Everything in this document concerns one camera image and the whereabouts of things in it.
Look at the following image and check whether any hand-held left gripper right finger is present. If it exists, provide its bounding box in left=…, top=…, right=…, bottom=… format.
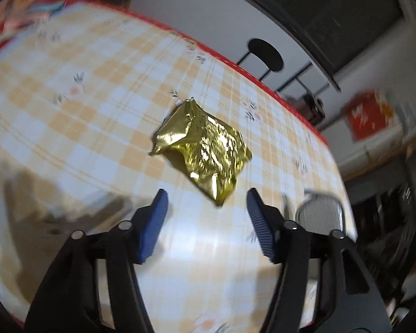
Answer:
left=246, top=187, right=392, bottom=333

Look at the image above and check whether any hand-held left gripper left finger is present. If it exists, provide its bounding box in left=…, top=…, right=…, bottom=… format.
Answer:
left=25, top=189, right=169, bottom=333

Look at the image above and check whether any gold foil wrapper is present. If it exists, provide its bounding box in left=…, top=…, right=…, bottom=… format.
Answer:
left=149, top=98, right=253, bottom=206

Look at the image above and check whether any checkered floral tablecloth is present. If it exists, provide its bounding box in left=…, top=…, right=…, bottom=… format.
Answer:
left=0, top=2, right=354, bottom=333

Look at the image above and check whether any brown pressure cooker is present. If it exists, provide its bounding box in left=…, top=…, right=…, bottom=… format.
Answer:
left=300, top=94, right=324, bottom=123

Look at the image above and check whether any red printed cloth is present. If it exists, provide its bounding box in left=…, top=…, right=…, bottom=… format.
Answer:
left=343, top=89, right=396, bottom=142

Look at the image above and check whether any black metal rack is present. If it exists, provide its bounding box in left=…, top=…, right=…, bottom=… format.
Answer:
left=275, top=63, right=333, bottom=94

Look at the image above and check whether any black round chair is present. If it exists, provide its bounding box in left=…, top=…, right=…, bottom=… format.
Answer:
left=236, top=38, right=284, bottom=82

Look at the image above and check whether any black window sill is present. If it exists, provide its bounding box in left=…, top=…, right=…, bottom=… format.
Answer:
left=203, top=0, right=342, bottom=92

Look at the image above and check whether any dark window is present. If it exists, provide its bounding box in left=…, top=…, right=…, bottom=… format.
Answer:
left=236, top=0, right=404, bottom=73

